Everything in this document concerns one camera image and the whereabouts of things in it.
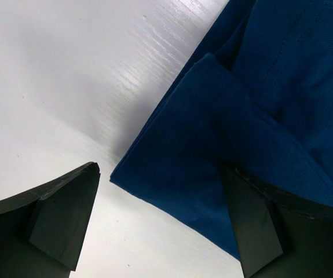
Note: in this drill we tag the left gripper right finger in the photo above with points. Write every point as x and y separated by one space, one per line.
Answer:
278 234

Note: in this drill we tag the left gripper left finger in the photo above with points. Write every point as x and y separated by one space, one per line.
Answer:
42 230

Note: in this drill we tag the navy blue t shirt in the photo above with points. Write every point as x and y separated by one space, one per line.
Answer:
257 93

